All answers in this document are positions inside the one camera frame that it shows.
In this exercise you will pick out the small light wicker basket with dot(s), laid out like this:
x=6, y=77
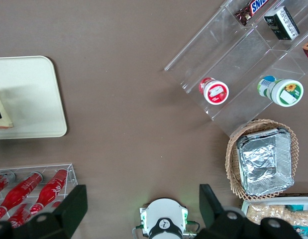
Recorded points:
x=232, y=159

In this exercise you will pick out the red lid yogurt cup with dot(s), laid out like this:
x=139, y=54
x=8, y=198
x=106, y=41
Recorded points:
x=216, y=93

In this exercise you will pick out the black drink carton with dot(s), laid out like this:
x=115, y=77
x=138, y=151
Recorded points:
x=280, y=23

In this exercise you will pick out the cream plastic tray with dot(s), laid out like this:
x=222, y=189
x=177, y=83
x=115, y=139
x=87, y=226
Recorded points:
x=34, y=74

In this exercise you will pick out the toy sandwich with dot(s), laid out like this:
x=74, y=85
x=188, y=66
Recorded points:
x=0, y=104

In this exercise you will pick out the green sunflower yogurt cup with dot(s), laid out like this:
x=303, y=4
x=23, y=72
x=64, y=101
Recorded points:
x=288, y=93

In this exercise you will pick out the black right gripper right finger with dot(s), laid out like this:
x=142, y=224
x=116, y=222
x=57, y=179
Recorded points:
x=213, y=214

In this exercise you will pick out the snickers chocolate bar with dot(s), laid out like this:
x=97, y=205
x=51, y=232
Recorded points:
x=255, y=6

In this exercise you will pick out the clear acrylic bottle box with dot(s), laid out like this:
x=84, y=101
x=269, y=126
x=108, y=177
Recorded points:
x=72, y=174

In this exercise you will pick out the aluminium foil container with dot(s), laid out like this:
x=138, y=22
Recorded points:
x=263, y=161

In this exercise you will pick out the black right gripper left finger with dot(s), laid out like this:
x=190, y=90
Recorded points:
x=66, y=214

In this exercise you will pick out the white plastic bin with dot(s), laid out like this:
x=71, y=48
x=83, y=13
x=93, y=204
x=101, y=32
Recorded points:
x=268, y=200

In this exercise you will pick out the teal snack packet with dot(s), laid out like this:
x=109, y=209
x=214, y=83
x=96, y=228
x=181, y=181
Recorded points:
x=295, y=207
x=301, y=230

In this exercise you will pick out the clear nut snack pack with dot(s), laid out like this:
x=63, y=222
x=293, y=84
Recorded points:
x=255, y=212

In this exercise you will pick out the clear acrylic tiered shelf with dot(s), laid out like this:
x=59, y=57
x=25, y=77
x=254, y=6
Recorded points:
x=218, y=49

